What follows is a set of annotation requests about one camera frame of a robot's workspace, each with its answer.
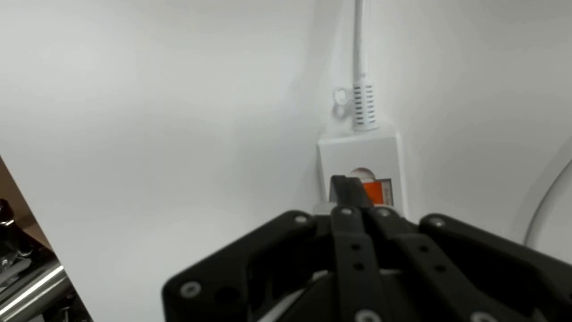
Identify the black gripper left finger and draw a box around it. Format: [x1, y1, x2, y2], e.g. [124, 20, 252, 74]
[161, 174, 413, 322]

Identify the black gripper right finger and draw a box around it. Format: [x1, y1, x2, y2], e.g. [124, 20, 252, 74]
[363, 204, 572, 322]

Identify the white power strip orange switch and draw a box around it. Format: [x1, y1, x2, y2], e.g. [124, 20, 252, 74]
[317, 129, 410, 220]

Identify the shiny metal tube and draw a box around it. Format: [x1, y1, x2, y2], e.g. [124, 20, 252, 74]
[0, 260, 72, 322]

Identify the white power strip cable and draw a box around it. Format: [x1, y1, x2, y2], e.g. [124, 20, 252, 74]
[329, 0, 383, 135]

